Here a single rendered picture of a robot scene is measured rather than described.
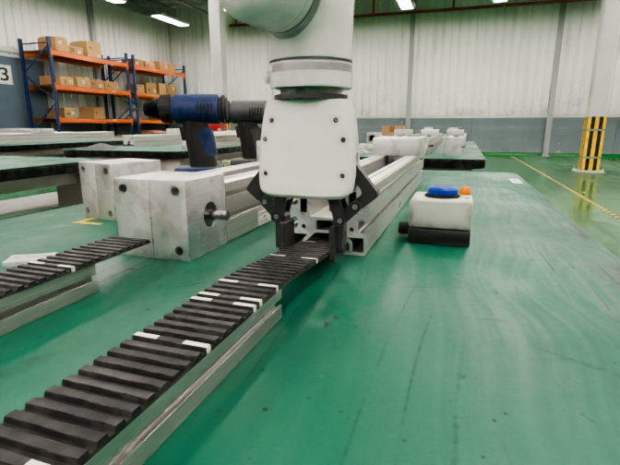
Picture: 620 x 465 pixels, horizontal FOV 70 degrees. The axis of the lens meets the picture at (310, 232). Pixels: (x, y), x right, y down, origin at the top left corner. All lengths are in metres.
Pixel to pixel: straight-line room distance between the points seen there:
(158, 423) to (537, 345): 0.26
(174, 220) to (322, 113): 0.21
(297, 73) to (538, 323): 0.30
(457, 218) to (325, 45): 0.29
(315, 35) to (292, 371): 0.29
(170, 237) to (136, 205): 0.06
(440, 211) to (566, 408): 0.36
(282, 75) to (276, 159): 0.08
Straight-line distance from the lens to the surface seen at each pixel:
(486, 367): 0.33
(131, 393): 0.24
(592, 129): 10.69
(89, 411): 0.23
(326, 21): 0.45
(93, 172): 0.83
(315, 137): 0.45
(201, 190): 0.55
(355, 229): 0.55
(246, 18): 0.41
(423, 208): 0.61
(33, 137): 4.81
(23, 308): 0.44
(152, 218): 0.56
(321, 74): 0.44
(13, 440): 0.23
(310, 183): 0.45
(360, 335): 0.35
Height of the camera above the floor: 0.94
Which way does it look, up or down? 14 degrees down
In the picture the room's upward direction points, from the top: straight up
